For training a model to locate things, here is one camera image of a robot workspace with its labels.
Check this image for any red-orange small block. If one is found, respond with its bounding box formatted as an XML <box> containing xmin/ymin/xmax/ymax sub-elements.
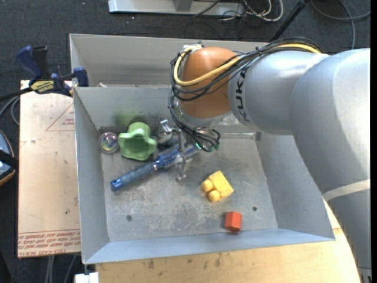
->
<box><xmin>224</xmin><ymin>210</ymin><xmax>243</xmax><ymax>233</ymax></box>

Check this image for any blue bottle brush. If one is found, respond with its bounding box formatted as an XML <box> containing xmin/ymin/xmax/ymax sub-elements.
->
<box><xmin>110</xmin><ymin>144</ymin><xmax>199</xmax><ymax>192</ymax></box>

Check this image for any clear iridescent ball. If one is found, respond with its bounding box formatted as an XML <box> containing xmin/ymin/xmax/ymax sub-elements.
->
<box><xmin>98</xmin><ymin>131</ymin><xmax>119</xmax><ymax>154</ymax></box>

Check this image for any yellow toy brick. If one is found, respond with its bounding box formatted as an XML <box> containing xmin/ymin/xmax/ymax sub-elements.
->
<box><xmin>200</xmin><ymin>170</ymin><xmax>235</xmax><ymax>203</ymax></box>

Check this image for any grey metal bin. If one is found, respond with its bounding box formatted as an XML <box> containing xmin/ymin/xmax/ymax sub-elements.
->
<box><xmin>69</xmin><ymin>33</ymin><xmax>336</xmax><ymax>265</ymax></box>

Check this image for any brown cardboard board red print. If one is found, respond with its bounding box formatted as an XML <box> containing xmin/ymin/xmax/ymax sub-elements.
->
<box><xmin>17</xmin><ymin>80</ymin><xmax>82</xmax><ymax>258</ymax></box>

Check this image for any green flower-shaped cup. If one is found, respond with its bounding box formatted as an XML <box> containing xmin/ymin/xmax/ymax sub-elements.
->
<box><xmin>117</xmin><ymin>121</ymin><xmax>158</xmax><ymax>162</ymax></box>

